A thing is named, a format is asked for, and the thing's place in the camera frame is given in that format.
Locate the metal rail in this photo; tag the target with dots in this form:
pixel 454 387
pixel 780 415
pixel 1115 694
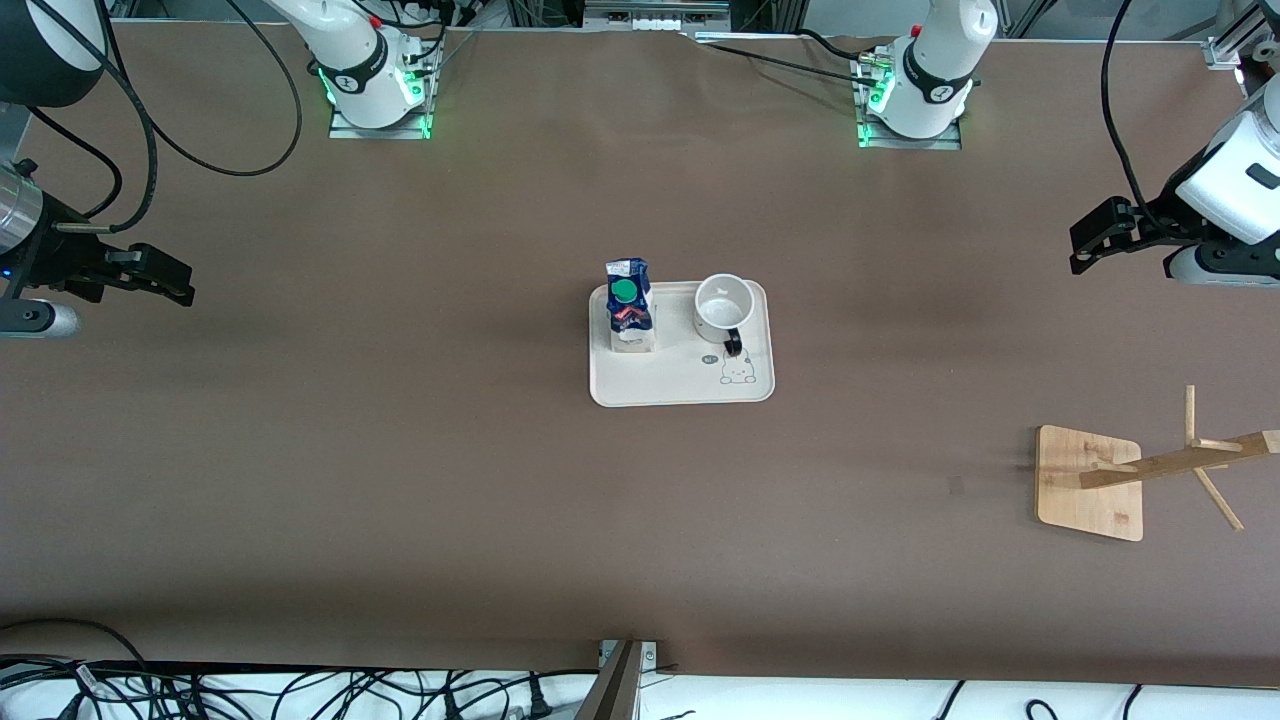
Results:
pixel 655 18

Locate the cream tray bear print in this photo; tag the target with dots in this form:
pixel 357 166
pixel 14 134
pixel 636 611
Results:
pixel 680 385

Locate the aluminium frame corner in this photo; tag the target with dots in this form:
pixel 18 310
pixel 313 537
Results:
pixel 1225 50

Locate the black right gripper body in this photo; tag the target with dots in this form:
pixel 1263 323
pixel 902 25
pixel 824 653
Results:
pixel 50 262

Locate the wooden cup rack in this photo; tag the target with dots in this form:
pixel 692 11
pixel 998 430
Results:
pixel 1090 490

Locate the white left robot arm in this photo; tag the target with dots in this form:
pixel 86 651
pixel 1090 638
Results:
pixel 935 80

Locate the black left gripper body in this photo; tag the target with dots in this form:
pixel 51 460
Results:
pixel 1158 227

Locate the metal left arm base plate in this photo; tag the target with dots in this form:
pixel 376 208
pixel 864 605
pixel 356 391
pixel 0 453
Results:
pixel 950 143

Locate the blue white milk carton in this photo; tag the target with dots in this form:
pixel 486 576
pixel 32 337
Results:
pixel 632 322

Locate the metal table bracket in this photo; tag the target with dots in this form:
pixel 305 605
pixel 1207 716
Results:
pixel 625 655

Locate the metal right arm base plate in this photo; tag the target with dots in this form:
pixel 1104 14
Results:
pixel 345 128

